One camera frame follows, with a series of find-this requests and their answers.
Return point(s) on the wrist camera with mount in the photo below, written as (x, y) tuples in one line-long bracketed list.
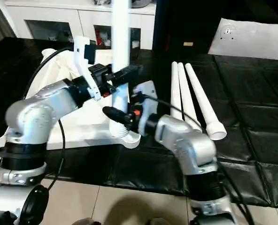
[(79, 47), (148, 89)]

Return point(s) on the white plastic table leg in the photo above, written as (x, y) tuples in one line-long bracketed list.
[(121, 35), (204, 105), (186, 93), (175, 89)]

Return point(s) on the white glass-door cabinet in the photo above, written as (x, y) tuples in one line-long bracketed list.
[(47, 14)]

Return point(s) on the small tan label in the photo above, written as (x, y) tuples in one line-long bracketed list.
[(188, 43)]

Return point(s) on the black work mat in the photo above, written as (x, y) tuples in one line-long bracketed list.
[(258, 105)]

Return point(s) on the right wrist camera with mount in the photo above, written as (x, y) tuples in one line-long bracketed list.
[(148, 89)]

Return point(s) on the dark cabinet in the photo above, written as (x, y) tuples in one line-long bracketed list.
[(174, 23)]

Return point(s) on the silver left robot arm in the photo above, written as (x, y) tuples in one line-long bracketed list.
[(35, 110)]

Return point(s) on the red item behind glass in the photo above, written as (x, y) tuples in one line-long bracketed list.
[(98, 36)]

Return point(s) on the white board with round fitting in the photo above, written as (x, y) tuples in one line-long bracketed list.
[(254, 39)]

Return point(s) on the white plastic table top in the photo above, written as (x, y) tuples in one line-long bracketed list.
[(87, 136)]

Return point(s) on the grey round object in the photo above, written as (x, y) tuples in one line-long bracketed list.
[(141, 3)]

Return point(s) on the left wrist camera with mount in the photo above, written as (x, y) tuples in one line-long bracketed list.
[(79, 47)]

